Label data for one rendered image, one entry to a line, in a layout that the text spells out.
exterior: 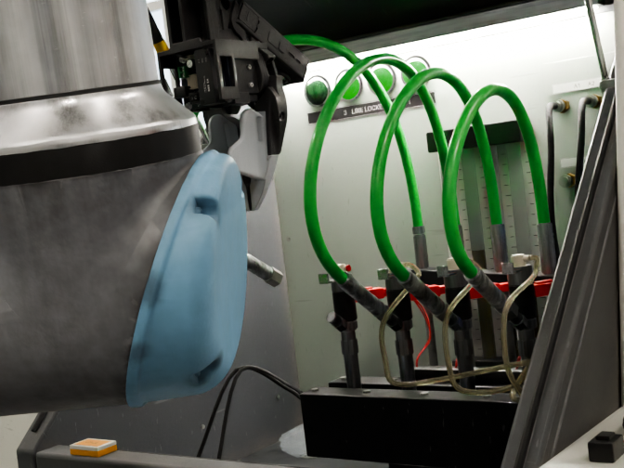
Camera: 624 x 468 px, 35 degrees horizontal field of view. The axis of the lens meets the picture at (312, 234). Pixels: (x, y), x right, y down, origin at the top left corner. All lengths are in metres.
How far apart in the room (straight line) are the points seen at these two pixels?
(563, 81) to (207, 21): 0.63
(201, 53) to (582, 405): 0.48
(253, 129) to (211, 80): 0.07
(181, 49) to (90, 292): 0.48
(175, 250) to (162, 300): 0.02
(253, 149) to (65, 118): 0.47
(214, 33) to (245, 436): 0.83
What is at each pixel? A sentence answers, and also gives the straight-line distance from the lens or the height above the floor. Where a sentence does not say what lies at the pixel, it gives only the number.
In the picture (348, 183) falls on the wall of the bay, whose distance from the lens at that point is 1.56.
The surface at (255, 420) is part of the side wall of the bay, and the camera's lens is 1.59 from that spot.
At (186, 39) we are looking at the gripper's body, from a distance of 0.89.
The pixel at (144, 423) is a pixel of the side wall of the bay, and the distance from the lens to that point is 1.42.
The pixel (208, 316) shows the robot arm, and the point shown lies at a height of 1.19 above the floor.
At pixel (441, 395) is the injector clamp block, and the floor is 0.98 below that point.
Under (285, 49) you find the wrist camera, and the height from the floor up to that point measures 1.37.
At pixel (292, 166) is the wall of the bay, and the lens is 1.62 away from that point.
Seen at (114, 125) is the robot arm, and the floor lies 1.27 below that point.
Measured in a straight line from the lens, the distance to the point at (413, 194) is 1.39.
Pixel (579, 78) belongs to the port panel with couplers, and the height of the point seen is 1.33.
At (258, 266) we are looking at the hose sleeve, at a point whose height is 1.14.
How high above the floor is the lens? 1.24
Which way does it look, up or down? 3 degrees down
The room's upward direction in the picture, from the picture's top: 7 degrees counter-clockwise
